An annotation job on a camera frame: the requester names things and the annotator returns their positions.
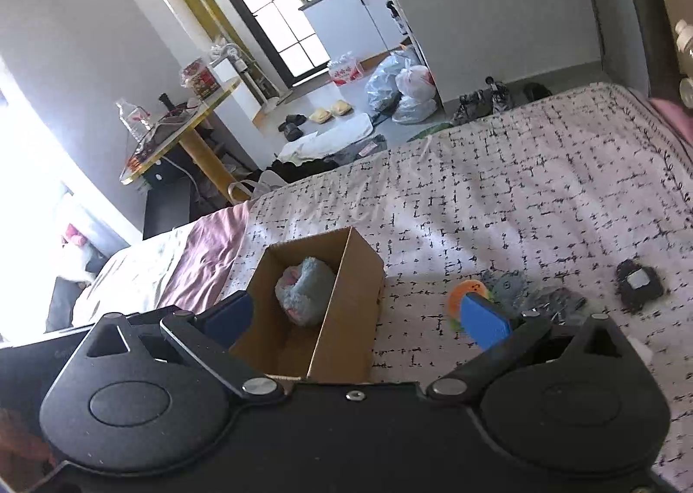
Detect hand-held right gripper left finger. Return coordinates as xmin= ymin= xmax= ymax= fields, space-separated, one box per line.
xmin=81 ymin=290 xmax=285 ymax=399

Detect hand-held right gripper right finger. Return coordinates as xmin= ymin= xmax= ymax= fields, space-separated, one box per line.
xmin=427 ymin=293 xmax=631 ymax=407

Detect orange green toy ball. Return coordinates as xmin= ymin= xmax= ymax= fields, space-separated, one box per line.
xmin=447 ymin=279 xmax=491 ymax=334

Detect clear packet with black cloth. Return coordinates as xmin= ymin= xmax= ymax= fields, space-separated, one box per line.
xmin=522 ymin=287 xmax=588 ymax=318

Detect brown cardboard box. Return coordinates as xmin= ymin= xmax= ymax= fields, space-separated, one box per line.
xmin=230 ymin=227 xmax=386 ymax=384

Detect black fluffy plush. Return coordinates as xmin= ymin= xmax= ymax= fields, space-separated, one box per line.
xmin=616 ymin=258 xmax=664 ymax=310

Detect grey fluffy plush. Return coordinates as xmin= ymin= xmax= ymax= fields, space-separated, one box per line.
xmin=482 ymin=270 xmax=534 ymax=318

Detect pink bed sheet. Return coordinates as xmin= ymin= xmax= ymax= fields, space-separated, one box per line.
xmin=157 ymin=201 xmax=253 ymax=318

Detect light blue fluffy plush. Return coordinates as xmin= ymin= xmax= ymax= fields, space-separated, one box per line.
xmin=275 ymin=256 xmax=337 ymax=325

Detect white bed sheet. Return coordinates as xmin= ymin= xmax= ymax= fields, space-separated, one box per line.
xmin=70 ymin=225 xmax=196 ymax=329

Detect black cabinet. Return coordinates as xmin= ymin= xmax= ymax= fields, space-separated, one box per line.
xmin=142 ymin=160 xmax=193 ymax=239

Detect white tote bag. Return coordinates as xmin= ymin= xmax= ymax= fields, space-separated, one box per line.
xmin=227 ymin=171 xmax=285 ymax=202

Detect round gold-edged table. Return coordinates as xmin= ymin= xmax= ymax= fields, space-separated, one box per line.
xmin=119 ymin=76 xmax=253 ymax=202

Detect black clothes pile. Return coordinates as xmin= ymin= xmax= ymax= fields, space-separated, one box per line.
xmin=268 ymin=155 xmax=353 ymax=183

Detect pink cloth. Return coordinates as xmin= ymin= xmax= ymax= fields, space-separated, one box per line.
xmin=62 ymin=222 xmax=90 ymax=248

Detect green cloth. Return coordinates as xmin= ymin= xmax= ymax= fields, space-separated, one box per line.
xmin=408 ymin=122 xmax=453 ymax=142

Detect white floor cloth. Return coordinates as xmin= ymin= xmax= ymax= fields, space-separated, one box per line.
xmin=278 ymin=114 xmax=374 ymax=158

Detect maroon cloth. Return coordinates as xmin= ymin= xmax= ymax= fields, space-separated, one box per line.
xmin=157 ymin=106 xmax=198 ymax=126

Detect grey sneaker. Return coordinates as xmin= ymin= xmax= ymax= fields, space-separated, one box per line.
xmin=487 ymin=76 xmax=511 ymax=112
xmin=452 ymin=91 xmax=491 ymax=125

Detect clear water bottle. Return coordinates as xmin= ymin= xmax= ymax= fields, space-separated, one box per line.
xmin=115 ymin=99 xmax=152 ymax=145

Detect small clear plastic bag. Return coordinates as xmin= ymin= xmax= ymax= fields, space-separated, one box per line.
xmin=391 ymin=95 xmax=438 ymax=124

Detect red snack box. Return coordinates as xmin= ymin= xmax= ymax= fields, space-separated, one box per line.
xmin=181 ymin=59 xmax=220 ymax=99

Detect white red plastic bag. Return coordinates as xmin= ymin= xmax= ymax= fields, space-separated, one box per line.
xmin=395 ymin=65 xmax=435 ymax=101

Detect grey clear plastic bag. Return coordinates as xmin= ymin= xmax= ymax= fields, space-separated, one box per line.
xmin=365 ymin=52 xmax=418 ymax=112

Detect white standing fan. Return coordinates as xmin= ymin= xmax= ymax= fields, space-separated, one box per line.
xmin=208 ymin=41 xmax=279 ymax=104

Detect red white bottle pack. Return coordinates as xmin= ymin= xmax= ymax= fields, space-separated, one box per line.
xmin=327 ymin=54 xmax=365 ymax=87

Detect pink pillow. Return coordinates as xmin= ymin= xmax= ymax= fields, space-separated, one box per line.
xmin=647 ymin=97 xmax=693 ymax=139

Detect yellow curtain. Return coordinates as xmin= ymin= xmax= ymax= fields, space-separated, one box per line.
xmin=157 ymin=0 xmax=255 ymax=88

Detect white spray bottle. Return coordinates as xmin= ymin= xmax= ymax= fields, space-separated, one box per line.
xmin=385 ymin=0 xmax=407 ymax=36

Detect white kitchen cabinet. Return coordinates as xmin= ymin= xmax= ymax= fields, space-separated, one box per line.
xmin=300 ymin=0 xmax=412 ymax=64

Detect clear plastic bottle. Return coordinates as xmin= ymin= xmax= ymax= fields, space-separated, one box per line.
xmin=674 ymin=19 xmax=693 ymax=77

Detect dark headboard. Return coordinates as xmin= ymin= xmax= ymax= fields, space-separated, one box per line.
xmin=612 ymin=0 xmax=693 ymax=110

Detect white cable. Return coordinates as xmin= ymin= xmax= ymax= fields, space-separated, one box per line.
xmin=159 ymin=155 xmax=204 ymax=196

